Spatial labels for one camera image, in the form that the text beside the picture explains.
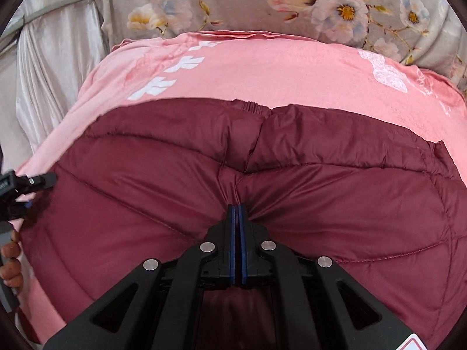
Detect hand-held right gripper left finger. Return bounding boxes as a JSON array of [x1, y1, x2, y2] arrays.
[[43, 204, 239, 350]]

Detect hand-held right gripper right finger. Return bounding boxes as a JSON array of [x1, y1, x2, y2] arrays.
[[238, 204, 418, 350]]

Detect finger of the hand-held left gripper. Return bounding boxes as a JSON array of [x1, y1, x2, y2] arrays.
[[0, 200, 36, 223], [0, 170, 58, 195]]

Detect burgundy puffer jacket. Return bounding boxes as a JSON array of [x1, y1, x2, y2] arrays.
[[18, 97, 467, 350]]

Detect person's left hand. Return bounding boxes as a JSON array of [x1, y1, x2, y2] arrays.
[[1, 228, 24, 288]]

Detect white satin curtain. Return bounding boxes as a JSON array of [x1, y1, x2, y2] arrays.
[[0, 0, 111, 174]]

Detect pink printed blanket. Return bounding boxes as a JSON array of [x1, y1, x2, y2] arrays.
[[15, 31, 467, 344]]

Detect grey floral bed sheet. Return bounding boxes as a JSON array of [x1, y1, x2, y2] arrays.
[[93, 0, 467, 92]]

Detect grey curtain strap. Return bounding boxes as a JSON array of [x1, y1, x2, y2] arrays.
[[0, 0, 96, 38]]

